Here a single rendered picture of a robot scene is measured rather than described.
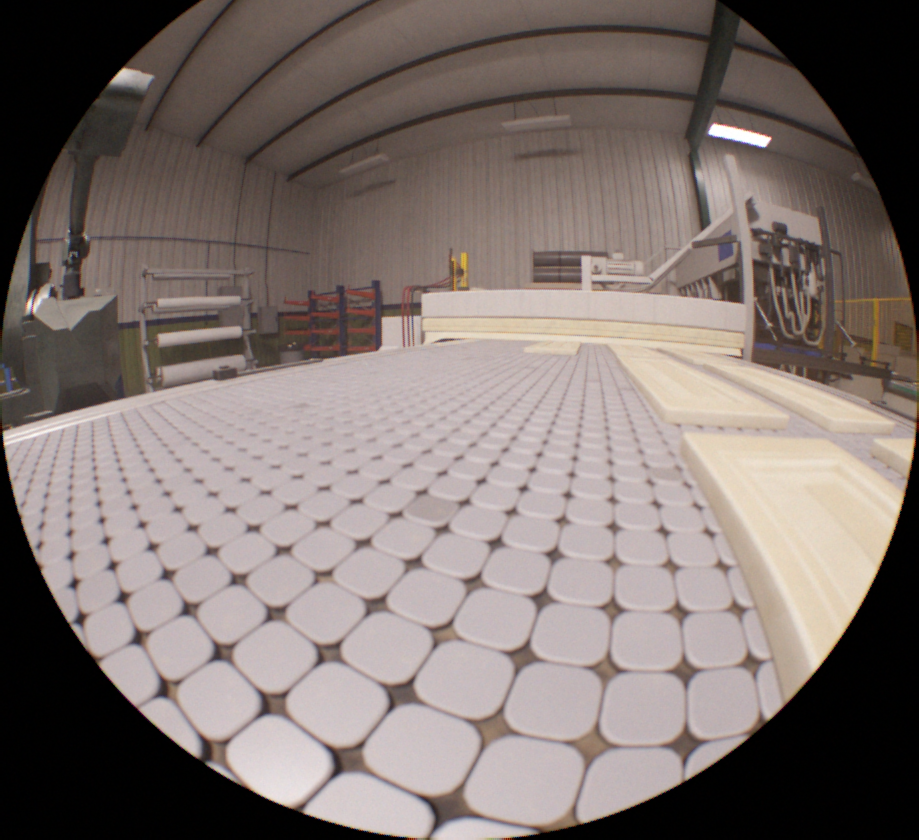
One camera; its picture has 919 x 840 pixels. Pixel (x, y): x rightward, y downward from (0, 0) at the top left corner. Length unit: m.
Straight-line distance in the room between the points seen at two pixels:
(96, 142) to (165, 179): 6.84
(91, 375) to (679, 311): 2.55
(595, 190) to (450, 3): 4.39
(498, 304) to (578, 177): 5.25
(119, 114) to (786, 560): 1.77
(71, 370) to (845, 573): 1.18
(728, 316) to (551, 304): 1.16
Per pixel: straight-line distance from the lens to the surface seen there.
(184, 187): 8.55
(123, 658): 0.16
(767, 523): 0.19
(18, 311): 1.32
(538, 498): 0.20
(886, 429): 0.66
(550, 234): 6.56
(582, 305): 1.97
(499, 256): 6.67
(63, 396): 1.03
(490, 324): 2.07
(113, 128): 1.67
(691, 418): 0.40
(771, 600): 0.16
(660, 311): 2.02
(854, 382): 4.34
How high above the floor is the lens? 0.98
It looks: 11 degrees down
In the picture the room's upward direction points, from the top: straight up
